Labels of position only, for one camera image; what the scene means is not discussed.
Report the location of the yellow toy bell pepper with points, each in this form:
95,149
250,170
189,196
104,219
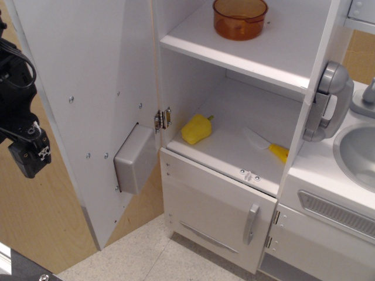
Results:
198,128

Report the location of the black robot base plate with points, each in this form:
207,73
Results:
15,266

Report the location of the white toy fridge cabinet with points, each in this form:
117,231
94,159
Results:
266,84

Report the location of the white lower freezer door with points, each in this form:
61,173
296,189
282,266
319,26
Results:
216,205

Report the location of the grey chrome door trim strip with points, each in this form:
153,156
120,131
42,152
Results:
208,238

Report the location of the white fridge door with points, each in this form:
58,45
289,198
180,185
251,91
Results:
96,76

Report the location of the grey vent panel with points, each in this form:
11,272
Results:
337,213

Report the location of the grey toy faucet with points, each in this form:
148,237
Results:
363,101

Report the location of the white toy kitchen counter unit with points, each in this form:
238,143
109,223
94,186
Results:
306,246

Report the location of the grey toy sink basin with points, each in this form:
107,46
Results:
353,149

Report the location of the orange translucent plastic pot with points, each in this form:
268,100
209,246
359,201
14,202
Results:
239,20

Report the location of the metal door hinge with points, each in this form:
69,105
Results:
162,120

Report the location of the yellow handled toy spatula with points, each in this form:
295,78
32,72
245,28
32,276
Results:
261,143

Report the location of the grey lower door handle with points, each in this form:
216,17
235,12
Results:
248,228

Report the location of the grey ice dispenser housing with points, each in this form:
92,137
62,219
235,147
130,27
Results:
136,159

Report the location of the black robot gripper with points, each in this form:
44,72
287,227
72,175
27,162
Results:
30,147

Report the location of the white door latch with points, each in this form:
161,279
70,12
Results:
249,176

